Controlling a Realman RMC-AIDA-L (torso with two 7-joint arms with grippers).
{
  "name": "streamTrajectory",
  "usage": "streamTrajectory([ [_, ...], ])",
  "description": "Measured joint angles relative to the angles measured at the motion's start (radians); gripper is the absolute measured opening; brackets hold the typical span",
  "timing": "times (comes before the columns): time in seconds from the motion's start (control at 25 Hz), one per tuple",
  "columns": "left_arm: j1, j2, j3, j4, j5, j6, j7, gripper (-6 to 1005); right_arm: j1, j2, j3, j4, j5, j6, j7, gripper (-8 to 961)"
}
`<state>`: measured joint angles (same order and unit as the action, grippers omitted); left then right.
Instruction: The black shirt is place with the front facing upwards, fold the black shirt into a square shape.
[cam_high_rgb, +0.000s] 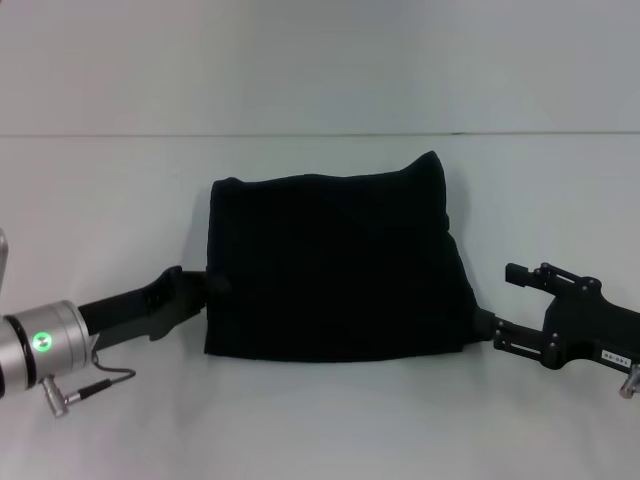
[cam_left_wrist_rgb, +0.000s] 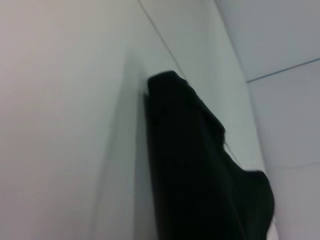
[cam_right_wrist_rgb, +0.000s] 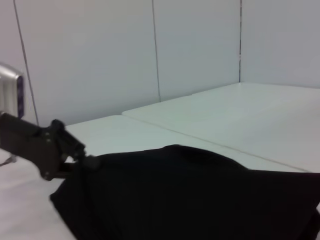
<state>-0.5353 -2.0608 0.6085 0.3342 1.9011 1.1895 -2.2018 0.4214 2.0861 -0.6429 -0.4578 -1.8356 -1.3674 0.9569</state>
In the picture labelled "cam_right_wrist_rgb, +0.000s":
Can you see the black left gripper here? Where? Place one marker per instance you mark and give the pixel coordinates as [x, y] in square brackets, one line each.
[27, 145]

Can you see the black shirt with FREE! print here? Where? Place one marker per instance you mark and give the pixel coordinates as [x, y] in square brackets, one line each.
[187, 195]

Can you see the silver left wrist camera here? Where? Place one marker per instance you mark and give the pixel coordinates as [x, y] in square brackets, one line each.
[11, 90]

